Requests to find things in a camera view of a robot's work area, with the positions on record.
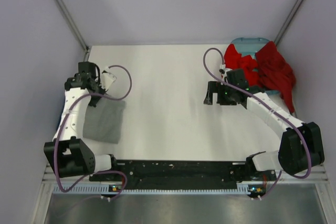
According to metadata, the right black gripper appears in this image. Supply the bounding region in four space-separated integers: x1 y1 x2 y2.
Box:
204 81 237 105

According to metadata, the grey t shirt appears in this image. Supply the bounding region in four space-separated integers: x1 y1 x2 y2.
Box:
83 98 126 144

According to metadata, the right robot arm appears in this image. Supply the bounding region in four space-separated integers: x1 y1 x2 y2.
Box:
203 69 324 180

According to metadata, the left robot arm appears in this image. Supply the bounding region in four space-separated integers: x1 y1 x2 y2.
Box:
44 62 119 180

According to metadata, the dark red t shirt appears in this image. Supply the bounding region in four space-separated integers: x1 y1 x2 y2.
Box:
255 41 296 113

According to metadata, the teal plastic basket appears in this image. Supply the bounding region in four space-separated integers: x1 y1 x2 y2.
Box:
230 37 279 97

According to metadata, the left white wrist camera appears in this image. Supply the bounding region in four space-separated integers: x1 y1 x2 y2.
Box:
100 67 117 91

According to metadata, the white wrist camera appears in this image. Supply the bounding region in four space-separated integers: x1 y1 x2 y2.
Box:
100 67 117 91
219 63 231 80

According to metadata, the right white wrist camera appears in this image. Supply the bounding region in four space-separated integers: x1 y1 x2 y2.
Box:
219 63 231 80

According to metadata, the left aluminium corner post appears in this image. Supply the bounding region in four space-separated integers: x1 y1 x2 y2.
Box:
54 0 89 52

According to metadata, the aluminium corner post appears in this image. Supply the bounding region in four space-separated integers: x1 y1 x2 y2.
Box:
274 0 305 46
54 0 89 52

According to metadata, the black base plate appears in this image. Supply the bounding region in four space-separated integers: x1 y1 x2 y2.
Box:
89 158 278 190

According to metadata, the grey slotted cable duct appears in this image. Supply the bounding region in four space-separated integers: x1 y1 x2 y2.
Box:
68 184 251 196

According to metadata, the aluminium frame rail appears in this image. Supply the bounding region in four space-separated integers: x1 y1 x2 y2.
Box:
43 160 328 183

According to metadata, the right aluminium corner post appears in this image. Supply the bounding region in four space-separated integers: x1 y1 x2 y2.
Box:
274 0 305 46

